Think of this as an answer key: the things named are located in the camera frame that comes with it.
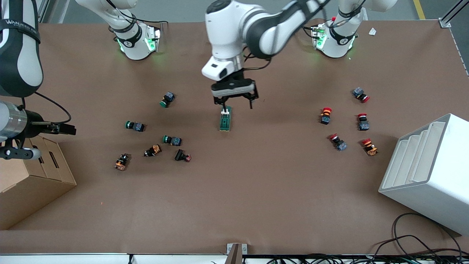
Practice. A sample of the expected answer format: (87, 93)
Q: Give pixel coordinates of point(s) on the aluminium frame profile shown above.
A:
(445, 22)
(43, 11)

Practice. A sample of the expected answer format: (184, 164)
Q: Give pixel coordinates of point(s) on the red mushroom button grey body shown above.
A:
(359, 92)
(341, 146)
(363, 125)

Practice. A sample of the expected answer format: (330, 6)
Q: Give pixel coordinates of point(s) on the green load switch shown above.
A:
(225, 123)

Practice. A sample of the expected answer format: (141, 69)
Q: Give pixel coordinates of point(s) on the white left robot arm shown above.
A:
(227, 29)

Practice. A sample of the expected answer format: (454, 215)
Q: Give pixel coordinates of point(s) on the small white paper scrap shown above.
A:
(372, 31)

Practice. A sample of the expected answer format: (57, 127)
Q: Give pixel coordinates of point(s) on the brown paper table cover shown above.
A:
(256, 190)

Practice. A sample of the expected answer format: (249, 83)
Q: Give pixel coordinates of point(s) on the brown cardboard box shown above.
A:
(29, 190)

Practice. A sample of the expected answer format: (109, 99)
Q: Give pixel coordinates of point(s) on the white table edge rail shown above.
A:
(73, 259)

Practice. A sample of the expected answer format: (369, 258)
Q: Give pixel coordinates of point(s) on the white stepped plastic rack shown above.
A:
(439, 176)

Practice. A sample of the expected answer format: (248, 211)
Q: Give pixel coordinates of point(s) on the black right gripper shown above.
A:
(35, 124)

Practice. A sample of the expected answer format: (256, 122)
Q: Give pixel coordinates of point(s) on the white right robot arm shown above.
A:
(22, 55)

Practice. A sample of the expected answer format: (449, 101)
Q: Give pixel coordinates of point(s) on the green push button switch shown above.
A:
(176, 141)
(137, 127)
(168, 97)

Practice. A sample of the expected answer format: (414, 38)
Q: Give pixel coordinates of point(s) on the red mushroom button orange body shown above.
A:
(370, 149)

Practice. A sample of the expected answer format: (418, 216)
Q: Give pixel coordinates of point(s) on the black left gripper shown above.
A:
(237, 77)

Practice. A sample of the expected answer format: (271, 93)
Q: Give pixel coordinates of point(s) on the black orange selector switch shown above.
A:
(121, 164)
(155, 149)

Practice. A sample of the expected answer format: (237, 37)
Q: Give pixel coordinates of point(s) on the black switch with red lamp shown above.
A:
(179, 155)

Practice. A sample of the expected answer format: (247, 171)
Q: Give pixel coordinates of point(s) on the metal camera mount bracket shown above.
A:
(236, 253)

